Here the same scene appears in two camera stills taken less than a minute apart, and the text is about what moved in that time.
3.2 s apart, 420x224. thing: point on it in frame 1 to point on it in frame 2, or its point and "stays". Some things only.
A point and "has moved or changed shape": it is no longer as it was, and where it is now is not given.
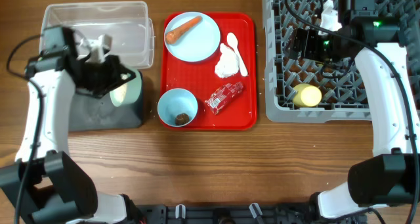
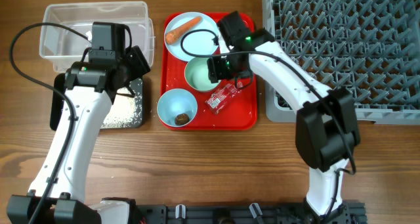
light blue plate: (197, 43) stays
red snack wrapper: (222, 95) stays
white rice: (120, 92) has moved or changed shape
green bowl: (133, 90) to (197, 75)
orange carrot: (172, 37) stays
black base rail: (244, 214) stays
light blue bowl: (176, 101) stays
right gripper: (309, 37) to (216, 71)
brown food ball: (182, 119) stays
